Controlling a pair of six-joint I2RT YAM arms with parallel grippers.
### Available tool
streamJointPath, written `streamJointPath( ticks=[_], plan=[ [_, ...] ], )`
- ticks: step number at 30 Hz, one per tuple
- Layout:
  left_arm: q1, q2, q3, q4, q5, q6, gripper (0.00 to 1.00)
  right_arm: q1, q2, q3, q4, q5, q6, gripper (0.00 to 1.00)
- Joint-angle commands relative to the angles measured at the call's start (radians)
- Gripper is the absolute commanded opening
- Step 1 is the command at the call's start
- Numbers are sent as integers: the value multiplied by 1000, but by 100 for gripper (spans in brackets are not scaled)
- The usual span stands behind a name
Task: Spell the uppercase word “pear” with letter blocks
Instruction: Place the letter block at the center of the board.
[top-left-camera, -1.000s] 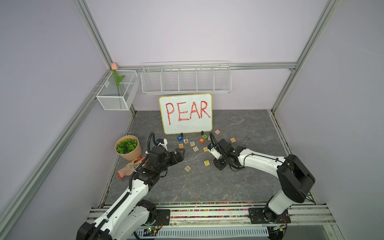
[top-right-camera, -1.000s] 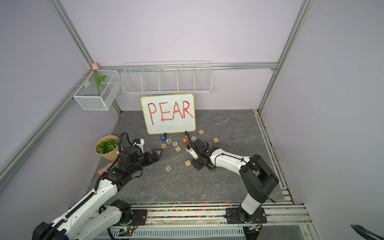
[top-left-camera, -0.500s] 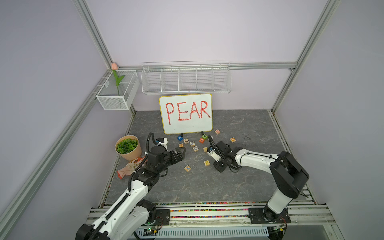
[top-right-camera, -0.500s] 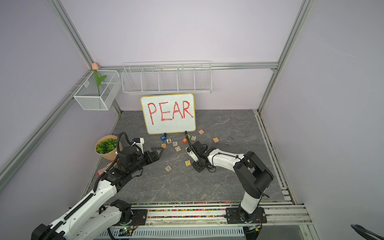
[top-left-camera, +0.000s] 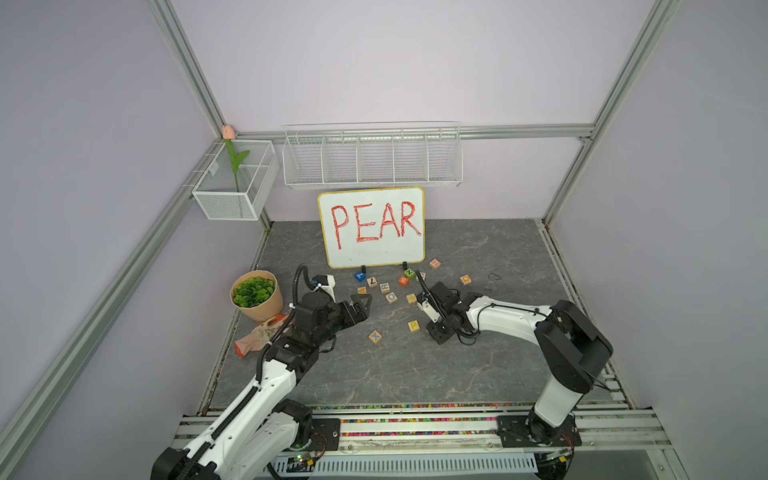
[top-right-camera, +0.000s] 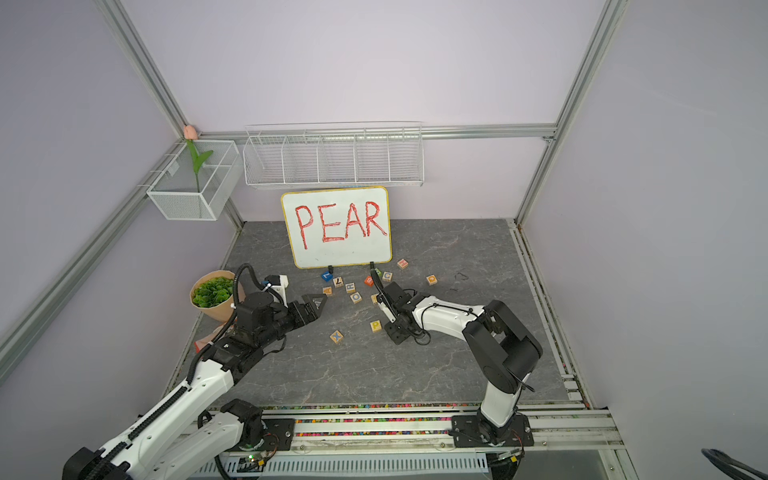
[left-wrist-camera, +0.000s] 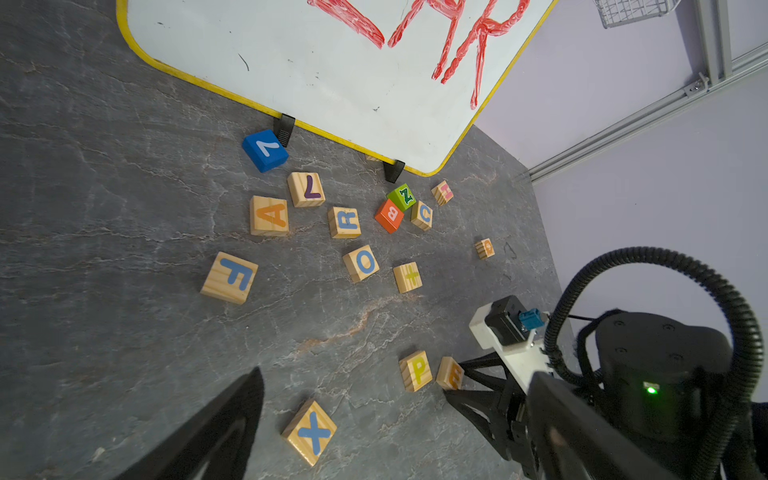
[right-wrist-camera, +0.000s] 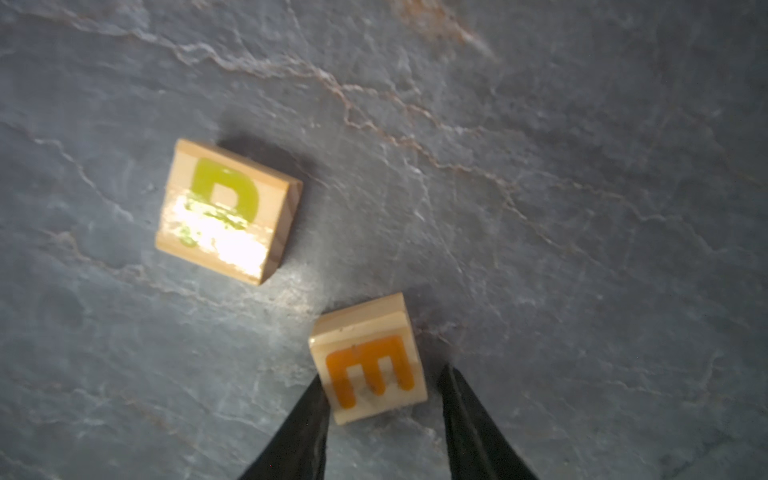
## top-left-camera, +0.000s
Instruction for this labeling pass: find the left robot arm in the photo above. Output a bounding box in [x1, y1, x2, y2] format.
[150, 290, 372, 479]

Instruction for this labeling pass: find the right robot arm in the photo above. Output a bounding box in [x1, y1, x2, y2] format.
[417, 282, 614, 446]

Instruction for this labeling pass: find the wooden block letter X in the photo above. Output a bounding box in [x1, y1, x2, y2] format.
[368, 330, 383, 344]

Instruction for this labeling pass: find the white board with red PEAR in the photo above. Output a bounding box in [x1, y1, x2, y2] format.
[317, 187, 426, 269]

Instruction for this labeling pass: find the pink snack packet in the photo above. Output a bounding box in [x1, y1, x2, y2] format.
[234, 314, 288, 358]

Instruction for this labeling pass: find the potted green plant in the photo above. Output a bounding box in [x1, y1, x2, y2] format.
[230, 270, 284, 323]

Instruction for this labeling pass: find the pink artificial tulip flower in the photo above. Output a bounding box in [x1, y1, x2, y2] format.
[221, 125, 250, 192]

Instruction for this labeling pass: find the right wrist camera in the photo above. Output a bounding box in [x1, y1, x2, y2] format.
[417, 292, 440, 322]

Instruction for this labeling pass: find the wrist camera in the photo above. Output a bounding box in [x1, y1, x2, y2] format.
[417, 292, 440, 322]
[311, 274, 336, 300]

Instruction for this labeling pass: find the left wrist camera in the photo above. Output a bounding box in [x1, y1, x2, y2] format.
[311, 274, 336, 300]

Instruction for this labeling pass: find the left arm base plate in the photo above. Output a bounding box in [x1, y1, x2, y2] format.
[289, 418, 341, 451]

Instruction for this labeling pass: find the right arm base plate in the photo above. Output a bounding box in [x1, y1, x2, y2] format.
[496, 412, 582, 448]

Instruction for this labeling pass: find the white vented cable duct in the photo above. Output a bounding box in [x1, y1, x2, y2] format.
[271, 452, 539, 479]

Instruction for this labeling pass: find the long white wire basket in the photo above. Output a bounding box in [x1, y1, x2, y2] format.
[282, 121, 464, 190]

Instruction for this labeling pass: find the small white wire basket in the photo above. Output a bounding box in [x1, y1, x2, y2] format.
[192, 140, 280, 221]

